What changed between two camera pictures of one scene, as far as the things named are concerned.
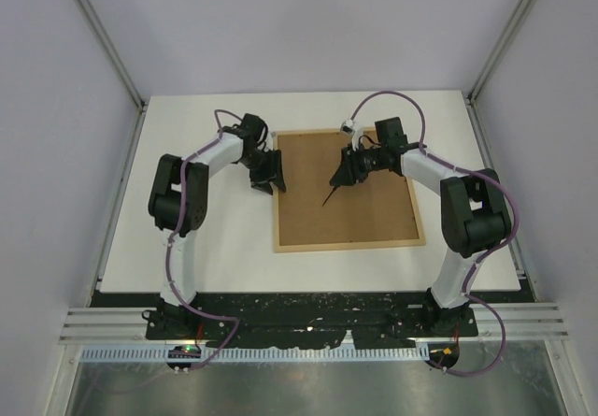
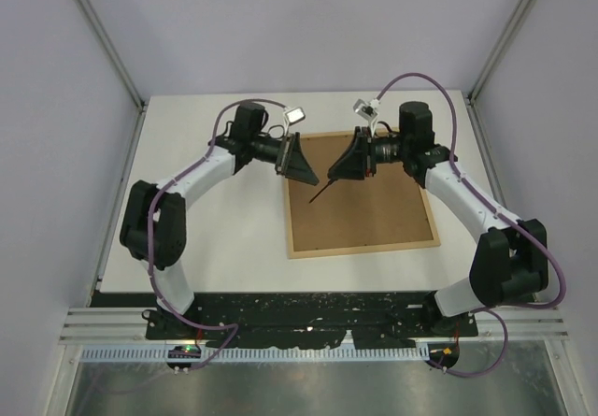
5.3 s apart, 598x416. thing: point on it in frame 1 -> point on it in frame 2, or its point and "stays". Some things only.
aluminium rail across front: (519, 322) stays
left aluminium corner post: (105, 39) stays
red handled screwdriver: (335, 183) -> (329, 181)
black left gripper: (272, 175) -> (297, 167)
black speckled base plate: (307, 320) stays
